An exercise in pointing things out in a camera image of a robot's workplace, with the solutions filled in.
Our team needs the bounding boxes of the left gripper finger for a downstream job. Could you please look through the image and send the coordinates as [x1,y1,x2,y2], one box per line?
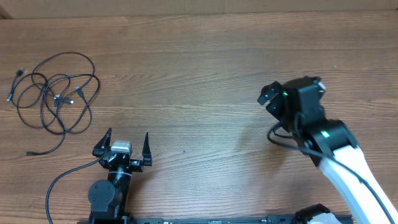
[142,133,152,166]
[92,128,112,157]

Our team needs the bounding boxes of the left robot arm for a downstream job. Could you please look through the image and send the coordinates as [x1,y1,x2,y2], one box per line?
[88,128,152,223]

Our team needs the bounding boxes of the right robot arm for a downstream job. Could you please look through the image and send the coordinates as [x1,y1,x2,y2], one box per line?
[257,76,397,223]

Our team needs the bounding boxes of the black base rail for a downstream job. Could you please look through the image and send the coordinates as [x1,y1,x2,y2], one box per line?
[136,215,297,224]

